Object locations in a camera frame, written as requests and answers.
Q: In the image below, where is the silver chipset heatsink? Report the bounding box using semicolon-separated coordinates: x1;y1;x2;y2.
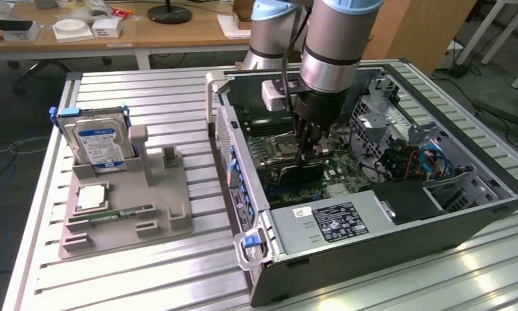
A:
326;184;351;197

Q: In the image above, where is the silver CPU chip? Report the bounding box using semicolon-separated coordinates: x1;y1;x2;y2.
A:
76;186;106;210

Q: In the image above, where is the blue wire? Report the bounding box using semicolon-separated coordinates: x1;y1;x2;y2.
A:
418;145;454;179

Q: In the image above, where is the graphics card with metal bracket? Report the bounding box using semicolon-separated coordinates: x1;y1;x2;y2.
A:
278;161;323;187

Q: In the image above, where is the black power wire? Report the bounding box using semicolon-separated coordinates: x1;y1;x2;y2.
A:
357;147;411;182

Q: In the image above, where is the white table frame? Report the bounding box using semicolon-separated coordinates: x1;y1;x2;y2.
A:
455;0;518;89

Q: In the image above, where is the wooden desk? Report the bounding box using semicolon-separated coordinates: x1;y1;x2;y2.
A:
0;0;371;71

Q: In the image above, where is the white box with black lid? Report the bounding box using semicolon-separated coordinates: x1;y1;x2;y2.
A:
1;19;40;42

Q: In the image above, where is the black power adapter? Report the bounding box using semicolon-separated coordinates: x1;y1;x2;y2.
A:
446;63;471;79

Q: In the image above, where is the black RAM slot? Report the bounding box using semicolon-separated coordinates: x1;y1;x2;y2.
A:
243;117;295;126
246;125;295;133
245;121;295;130
249;128;295;137

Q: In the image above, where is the black stand base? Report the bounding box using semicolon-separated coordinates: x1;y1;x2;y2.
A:
470;97;518;126

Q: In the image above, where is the small white box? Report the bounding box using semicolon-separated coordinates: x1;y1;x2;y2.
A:
90;17;124;38

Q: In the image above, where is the red packet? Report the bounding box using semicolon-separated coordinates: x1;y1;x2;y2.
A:
110;8;136;21

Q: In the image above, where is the hard disk in blue caddy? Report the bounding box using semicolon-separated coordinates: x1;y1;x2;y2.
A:
46;103;133;174

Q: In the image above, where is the black round lamp base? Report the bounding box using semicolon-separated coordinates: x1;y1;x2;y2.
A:
146;0;194;25

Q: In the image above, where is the black chair base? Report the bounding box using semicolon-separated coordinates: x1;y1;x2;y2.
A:
10;56;113;97

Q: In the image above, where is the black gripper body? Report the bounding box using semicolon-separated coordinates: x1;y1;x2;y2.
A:
293;90;350;126

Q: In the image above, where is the green motherboard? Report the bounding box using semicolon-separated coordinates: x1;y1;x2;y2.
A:
241;109;371;210

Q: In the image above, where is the brown cardboard box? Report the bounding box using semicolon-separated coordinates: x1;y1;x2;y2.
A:
231;0;254;30

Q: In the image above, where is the CPU socket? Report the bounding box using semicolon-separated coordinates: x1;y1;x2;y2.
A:
270;131;295;159

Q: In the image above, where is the white foam block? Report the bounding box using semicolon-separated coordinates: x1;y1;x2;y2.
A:
52;18;94;44

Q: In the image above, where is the perforated metal drive cage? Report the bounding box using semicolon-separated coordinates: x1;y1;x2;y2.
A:
349;93;419;156

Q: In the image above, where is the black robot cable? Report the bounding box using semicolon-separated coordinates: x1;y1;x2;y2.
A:
281;6;311;114

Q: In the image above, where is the grey power supply unit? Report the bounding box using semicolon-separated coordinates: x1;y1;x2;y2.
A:
265;189;405;257

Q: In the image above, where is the wooden cabinet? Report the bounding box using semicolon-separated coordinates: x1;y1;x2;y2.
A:
362;0;478;76

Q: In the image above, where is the grey parts rack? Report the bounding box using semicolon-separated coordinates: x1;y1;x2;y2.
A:
57;124;196;260

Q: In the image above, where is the white paper stack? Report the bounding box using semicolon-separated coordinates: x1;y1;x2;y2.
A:
217;14;254;40

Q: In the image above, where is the open black PC case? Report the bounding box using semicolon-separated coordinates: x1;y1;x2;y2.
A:
205;57;518;308

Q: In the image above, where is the metal disk bay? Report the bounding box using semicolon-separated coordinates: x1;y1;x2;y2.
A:
421;170;502;215

